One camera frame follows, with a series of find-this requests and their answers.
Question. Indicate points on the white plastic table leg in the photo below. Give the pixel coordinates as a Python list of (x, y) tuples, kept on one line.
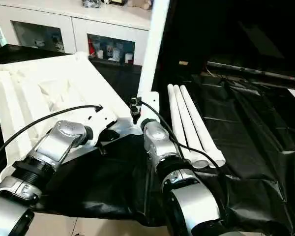
[(189, 123), (152, 49), (179, 123), (199, 123)]

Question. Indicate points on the white plastic table top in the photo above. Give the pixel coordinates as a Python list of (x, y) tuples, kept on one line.
[(51, 88)]

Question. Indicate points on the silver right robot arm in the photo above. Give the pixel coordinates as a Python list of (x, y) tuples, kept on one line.
[(186, 191)]

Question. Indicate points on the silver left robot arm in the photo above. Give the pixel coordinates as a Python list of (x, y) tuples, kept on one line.
[(54, 145)]

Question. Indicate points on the black case with gold label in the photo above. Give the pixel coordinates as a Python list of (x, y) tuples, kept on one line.
[(184, 32)]

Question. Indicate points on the white cabinet with glass doors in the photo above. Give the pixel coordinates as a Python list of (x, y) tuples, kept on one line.
[(76, 24)]

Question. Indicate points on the black mat cover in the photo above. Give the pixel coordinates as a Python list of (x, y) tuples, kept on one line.
[(248, 137)]

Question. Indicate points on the grey metal rod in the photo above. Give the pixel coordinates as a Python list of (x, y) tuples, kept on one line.
[(255, 71)]

